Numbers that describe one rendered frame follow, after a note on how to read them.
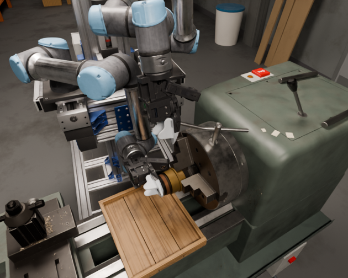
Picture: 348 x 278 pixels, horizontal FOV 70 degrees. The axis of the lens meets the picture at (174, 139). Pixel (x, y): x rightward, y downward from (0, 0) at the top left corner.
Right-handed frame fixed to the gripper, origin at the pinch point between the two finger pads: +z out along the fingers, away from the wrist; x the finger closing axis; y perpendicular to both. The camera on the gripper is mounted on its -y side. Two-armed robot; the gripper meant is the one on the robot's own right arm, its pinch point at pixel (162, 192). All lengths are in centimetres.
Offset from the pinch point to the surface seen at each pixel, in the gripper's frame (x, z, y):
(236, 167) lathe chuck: 9.1, 8.9, -22.9
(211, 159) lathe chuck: 13.0, 4.8, -15.4
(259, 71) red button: 18, -27, -63
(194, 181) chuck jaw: 1.9, 2.4, -11.1
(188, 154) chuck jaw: 6.8, -5.9, -13.6
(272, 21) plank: -43, -232, -297
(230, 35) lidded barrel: -87, -317, -292
